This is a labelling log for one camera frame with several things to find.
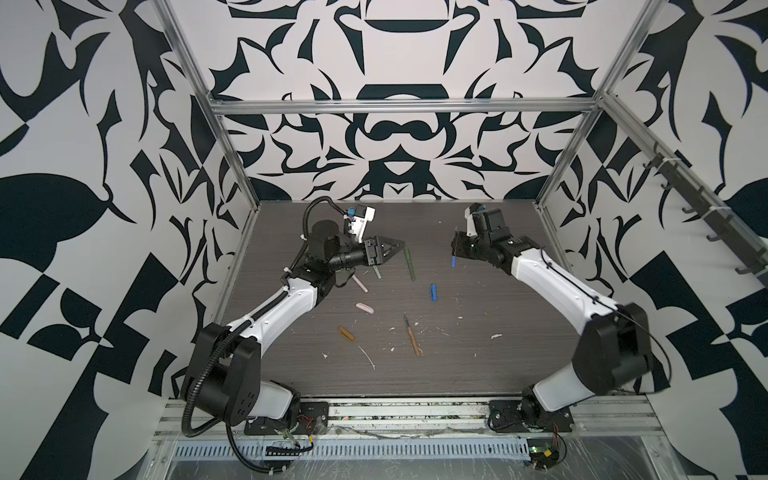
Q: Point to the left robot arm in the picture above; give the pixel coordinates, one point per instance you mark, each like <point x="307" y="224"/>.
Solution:
<point x="223" y="383"/>

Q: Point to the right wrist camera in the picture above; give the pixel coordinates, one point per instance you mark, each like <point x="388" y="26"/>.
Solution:
<point x="470" y="215"/>

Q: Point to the pink pen cap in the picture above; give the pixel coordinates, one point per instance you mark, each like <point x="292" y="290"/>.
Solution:
<point x="366" y="308"/>

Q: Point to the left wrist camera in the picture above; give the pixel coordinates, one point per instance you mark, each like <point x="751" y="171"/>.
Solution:
<point x="356" y="221"/>

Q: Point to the pink pen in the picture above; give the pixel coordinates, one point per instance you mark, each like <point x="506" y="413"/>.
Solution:
<point x="360" y="284"/>

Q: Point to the white cable duct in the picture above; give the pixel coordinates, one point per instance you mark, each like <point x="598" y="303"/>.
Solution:
<point x="508" y="448"/>

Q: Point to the white paper strip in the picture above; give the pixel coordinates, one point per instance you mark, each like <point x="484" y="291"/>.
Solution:
<point x="367" y="357"/>

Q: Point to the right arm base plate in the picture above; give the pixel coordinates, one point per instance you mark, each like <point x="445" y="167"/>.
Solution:
<point x="526" y="416"/>

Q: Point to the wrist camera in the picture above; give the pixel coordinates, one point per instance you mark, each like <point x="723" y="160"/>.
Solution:
<point x="356" y="221"/>
<point x="470" y="215"/>

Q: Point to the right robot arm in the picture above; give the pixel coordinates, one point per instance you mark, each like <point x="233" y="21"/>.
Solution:
<point x="615" y="344"/>

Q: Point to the orange pen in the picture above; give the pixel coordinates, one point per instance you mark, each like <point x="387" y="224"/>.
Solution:
<point x="412" y="338"/>

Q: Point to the aluminium front rail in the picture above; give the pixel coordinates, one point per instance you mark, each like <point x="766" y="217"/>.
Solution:
<point x="444" y="416"/>

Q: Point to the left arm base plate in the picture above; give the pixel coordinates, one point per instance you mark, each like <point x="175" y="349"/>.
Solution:
<point x="302" y="418"/>

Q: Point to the dark green pen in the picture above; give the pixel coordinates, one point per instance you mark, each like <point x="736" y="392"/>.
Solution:
<point x="410" y="265"/>

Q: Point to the wall hook rack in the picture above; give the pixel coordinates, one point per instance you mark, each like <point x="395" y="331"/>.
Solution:
<point x="702" y="203"/>

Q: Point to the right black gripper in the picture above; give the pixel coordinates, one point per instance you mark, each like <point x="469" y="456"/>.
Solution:
<point x="457" y="243"/>

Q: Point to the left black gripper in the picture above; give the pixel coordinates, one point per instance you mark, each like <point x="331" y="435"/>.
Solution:
<point x="372" y="252"/>

